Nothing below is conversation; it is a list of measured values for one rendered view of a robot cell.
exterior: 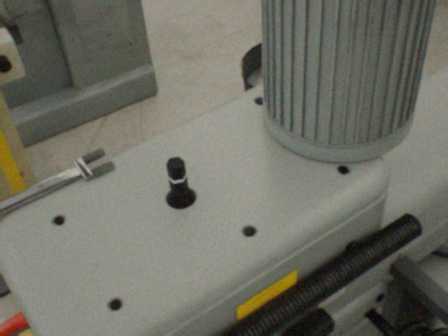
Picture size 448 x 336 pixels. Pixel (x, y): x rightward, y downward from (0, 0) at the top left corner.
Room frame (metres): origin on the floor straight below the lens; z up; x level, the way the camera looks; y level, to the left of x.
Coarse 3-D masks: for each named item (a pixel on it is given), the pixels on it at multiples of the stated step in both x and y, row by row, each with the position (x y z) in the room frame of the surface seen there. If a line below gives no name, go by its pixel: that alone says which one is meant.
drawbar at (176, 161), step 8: (176, 160) 0.51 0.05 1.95; (168, 168) 0.50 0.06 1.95; (176, 168) 0.50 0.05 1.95; (184, 168) 0.51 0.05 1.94; (176, 176) 0.50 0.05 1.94; (176, 184) 0.50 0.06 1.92; (184, 184) 0.50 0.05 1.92; (176, 192) 0.50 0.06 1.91; (184, 192) 0.50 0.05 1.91; (176, 200) 0.50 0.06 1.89; (184, 200) 0.50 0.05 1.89; (176, 208) 0.50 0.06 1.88; (184, 208) 0.50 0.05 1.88
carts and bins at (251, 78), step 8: (256, 48) 2.63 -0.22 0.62; (248, 56) 2.58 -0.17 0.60; (256, 56) 2.62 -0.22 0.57; (240, 64) 2.49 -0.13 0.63; (248, 64) 2.57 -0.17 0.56; (256, 64) 2.62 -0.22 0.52; (248, 72) 2.56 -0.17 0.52; (256, 72) 2.57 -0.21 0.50; (248, 80) 2.51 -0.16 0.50; (256, 80) 2.51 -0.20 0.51; (248, 88) 2.36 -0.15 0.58
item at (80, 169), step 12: (84, 156) 0.59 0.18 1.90; (96, 156) 0.59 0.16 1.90; (72, 168) 0.57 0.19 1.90; (84, 168) 0.57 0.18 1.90; (96, 168) 0.56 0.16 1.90; (108, 168) 0.56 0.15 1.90; (48, 180) 0.55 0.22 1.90; (60, 180) 0.55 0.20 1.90; (72, 180) 0.55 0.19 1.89; (24, 192) 0.53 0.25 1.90; (36, 192) 0.53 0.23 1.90; (48, 192) 0.53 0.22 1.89; (0, 204) 0.52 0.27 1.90; (12, 204) 0.52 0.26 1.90; (24, 204) 0.52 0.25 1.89; (0, 216) 0.50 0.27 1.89
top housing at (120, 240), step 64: (192, 128) 0.63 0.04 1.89; (256, 128) 0.62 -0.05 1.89; (64, 192) 0.53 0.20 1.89; (128, 192) 0.52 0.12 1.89; (192, 192) 0.52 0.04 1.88; (256, 192) 0.51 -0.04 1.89; (320, 192) 0.50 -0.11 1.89; (384, 192) 0.51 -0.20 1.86; (0, 256) 0.45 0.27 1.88; (64, 256) 0.44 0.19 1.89; (128, 256) 0.43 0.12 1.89; (192, 256) 0.42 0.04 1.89; (256, 256) 0.42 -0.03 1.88; (320, 256) 0.46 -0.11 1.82; (64, 320) 0.35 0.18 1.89; (128, 320) 0.35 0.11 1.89; (192, 320) 0.36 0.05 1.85
